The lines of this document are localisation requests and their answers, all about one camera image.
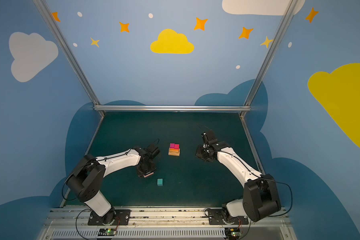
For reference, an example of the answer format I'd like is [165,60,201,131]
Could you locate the back aluminium frame bar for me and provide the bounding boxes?
[94,105,251,112]

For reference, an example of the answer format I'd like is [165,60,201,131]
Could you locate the right aluminium frame post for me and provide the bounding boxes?
[240,0,299,120]

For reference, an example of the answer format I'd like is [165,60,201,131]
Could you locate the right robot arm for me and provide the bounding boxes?
[196,142,282,223]

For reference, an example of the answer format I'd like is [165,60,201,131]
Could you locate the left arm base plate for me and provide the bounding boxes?
[88,209,131,226]

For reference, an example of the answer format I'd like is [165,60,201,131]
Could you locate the natural wood block diagonal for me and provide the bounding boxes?
[168,149,180,157]

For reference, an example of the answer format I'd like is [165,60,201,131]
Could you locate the left aluminium frame post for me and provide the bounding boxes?
[33,0,101,107]

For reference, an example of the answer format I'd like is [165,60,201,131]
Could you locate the aluminium front rail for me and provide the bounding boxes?
[37,207,297,240]

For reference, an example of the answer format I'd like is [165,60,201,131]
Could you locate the left controller board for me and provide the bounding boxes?
[98,228,117,237]

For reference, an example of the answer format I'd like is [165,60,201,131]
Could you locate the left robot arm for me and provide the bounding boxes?
[65,144,160,226]

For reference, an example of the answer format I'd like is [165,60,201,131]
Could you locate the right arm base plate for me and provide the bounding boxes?
[204,208,249,225]

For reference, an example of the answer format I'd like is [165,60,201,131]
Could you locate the aluminium frame post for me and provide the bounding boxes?
[240,0,299,120]
[33,0,101,107]

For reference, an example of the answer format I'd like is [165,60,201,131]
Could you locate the right controller board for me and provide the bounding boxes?
[224,228,242,240]

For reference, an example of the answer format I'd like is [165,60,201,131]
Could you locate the controller board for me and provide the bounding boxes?
[98,228,117,237]
[224,228,242,240]

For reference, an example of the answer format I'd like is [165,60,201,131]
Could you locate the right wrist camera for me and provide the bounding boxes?
[202,130,219,147]

